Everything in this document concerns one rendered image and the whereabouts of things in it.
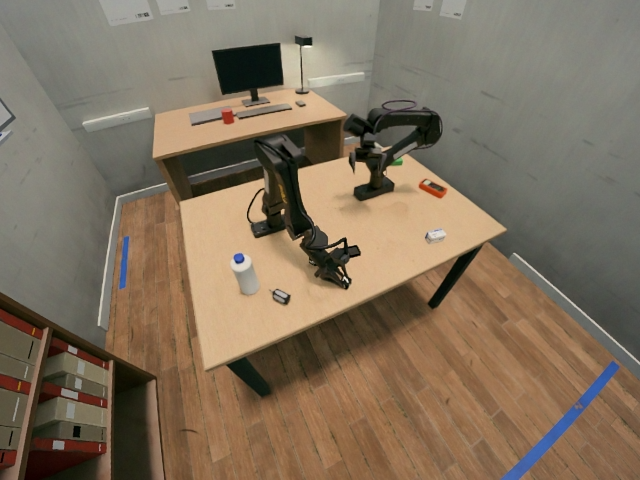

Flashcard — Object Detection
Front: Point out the small white and blue box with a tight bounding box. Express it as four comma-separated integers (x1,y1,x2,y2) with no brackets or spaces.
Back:
425,228,446,244

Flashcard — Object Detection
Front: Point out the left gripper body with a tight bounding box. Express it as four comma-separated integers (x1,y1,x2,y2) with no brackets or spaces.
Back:
355,136,387,163

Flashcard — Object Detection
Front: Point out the white bottle with blue cap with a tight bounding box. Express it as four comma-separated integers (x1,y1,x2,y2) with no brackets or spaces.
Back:
230,253,260,295

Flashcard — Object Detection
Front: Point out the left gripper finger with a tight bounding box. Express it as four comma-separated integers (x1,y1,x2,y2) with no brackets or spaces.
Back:
348,152,356,175
378,154,387,176

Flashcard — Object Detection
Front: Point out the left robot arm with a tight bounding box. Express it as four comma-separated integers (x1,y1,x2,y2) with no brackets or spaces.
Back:
343,108,440,196

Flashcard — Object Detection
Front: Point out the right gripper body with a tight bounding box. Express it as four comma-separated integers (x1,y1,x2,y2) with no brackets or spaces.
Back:
310,247,345,278

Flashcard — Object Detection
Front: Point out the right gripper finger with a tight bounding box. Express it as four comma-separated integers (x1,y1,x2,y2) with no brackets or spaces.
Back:
334,264,349,277
321,270,345,288

